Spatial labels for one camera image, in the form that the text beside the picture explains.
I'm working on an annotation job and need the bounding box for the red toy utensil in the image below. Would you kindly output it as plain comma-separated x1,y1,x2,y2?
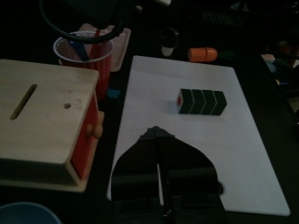
88,29,103,61

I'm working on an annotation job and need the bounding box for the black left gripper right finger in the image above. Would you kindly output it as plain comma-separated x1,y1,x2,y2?
155,125,228,224

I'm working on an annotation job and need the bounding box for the white cutting board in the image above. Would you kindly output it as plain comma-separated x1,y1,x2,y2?
107,55,292,217

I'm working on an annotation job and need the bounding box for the colourful toy pile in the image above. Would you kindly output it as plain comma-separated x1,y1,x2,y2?
260,39,299,88

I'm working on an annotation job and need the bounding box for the pink plastic container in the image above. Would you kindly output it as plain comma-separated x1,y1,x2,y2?
77,23,132,73

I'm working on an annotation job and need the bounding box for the blue plate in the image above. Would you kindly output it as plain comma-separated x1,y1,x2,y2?
0,201,63,224

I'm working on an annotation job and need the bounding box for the blue toy utensil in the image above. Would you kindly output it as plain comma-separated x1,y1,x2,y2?
69,33,91,61

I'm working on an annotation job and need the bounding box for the wooden box with red drawer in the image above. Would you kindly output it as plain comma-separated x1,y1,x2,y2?
0,59,105,193

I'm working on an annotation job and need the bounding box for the orange toy cylinder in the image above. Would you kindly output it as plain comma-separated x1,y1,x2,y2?
187,46,219,63

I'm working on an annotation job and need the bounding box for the black and white toy piece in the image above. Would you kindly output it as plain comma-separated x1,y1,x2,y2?
159,27,181,58

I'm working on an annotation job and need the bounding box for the red cup with white rim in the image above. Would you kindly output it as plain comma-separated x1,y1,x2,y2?
52,31,116,102

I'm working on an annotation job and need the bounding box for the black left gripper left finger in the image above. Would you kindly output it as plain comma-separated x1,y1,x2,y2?
109,125,165,224

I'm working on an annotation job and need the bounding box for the black toy sushi roll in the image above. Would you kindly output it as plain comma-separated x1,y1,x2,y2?
176,87,228,116

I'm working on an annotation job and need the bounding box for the black cable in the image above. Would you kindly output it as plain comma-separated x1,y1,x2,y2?
38,0,127,45

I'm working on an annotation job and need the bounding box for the small blue piece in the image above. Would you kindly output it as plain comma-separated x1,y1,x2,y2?
107,88,123,99

